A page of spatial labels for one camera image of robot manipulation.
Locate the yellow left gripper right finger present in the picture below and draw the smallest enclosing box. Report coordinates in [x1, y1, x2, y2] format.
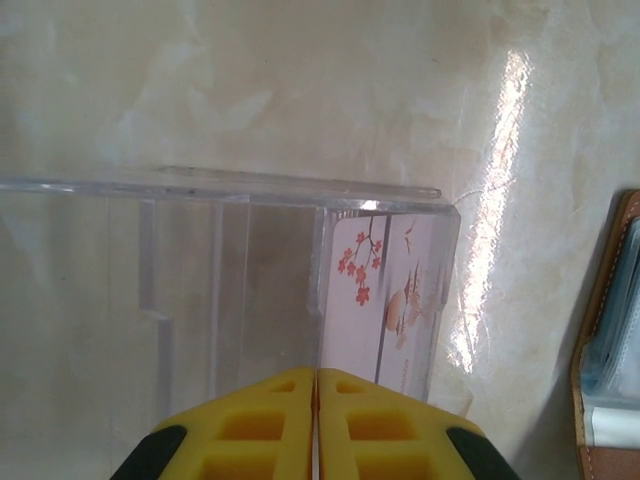
[317, 368, 519, 480]

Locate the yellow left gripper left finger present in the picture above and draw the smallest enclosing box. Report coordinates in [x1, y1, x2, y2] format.
[114, 367, 317, 480]

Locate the white card red blossom print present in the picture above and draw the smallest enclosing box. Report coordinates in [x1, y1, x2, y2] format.
[318, 214, 455, 406]

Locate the brown leather card holder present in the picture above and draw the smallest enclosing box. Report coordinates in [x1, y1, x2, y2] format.
[569, 188, 640, 480]

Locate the clear acrylic card stand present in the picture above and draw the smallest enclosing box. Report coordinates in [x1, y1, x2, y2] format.
[0, 164, 464, 419]

